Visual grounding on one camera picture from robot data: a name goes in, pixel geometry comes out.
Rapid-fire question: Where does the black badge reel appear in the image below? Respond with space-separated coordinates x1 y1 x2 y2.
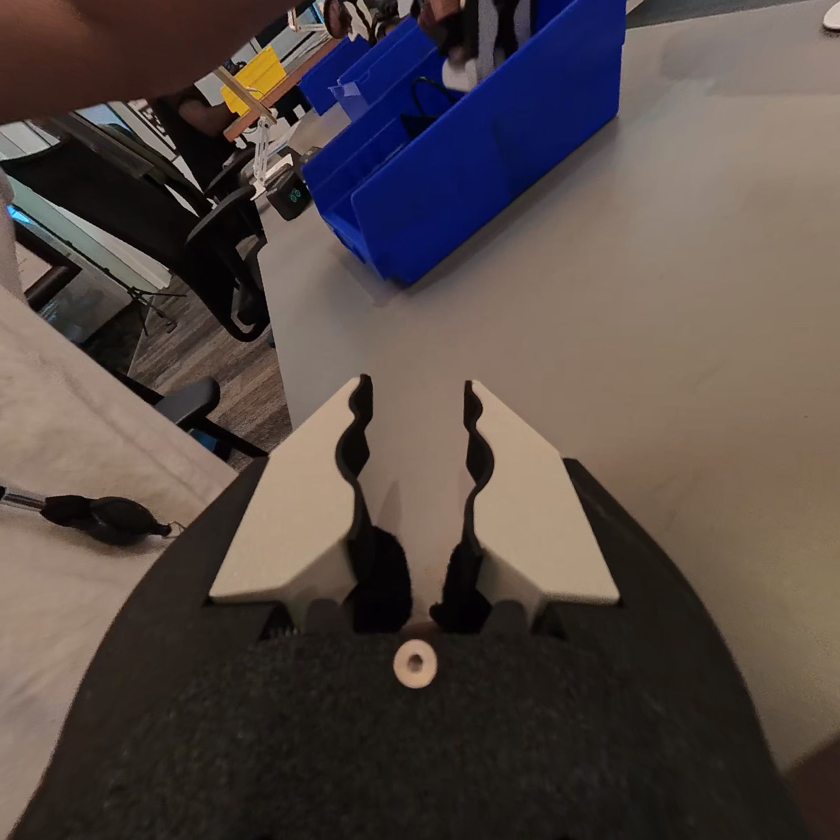
0 484 173 547

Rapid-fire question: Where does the yellow storage bin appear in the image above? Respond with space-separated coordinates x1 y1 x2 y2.
220 45 290 119

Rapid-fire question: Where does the black chair armrest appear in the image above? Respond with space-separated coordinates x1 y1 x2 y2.
115 377 270 460

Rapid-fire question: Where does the black device with green lights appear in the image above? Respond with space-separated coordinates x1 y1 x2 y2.
266 166 314 222

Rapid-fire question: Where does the large blue storage bin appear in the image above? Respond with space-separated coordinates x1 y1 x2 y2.
302 0 626 287

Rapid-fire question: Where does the person's left forearm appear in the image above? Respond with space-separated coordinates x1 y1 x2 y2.
0 0 311 124

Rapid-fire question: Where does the brown wooden table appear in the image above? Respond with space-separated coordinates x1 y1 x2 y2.
223 36 345 142

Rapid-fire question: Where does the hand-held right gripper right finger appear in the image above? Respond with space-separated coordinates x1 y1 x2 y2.
432 378 622 632

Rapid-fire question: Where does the black tripod stand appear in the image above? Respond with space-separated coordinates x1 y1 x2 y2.
85 262 189 337

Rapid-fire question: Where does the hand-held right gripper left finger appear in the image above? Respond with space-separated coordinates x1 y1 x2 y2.
209 374 413 632

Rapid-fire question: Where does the person's white shirt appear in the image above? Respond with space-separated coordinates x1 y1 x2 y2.
0 167 238 821

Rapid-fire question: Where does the black office chair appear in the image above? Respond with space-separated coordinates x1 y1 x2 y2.
0 112 271 343

